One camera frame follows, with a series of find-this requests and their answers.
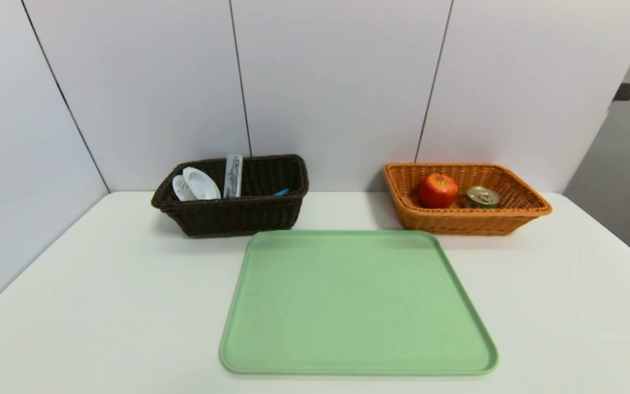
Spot grey translucent pen case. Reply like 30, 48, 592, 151
223, 154, 244, 199

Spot light green plastic tray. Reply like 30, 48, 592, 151
219, 229, 499, 376

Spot white perforated plastic cup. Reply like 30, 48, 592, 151
172, 166, 221, 202

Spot dark brown wicker basket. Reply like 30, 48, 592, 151
151, 154, 310, 238

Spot tin can with gold lid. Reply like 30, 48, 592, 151
466, 185, 501, 209

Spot orange wicker basket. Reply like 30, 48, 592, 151
384, 162, 553, 236

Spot red apple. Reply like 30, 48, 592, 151
418, 172, 459, 209

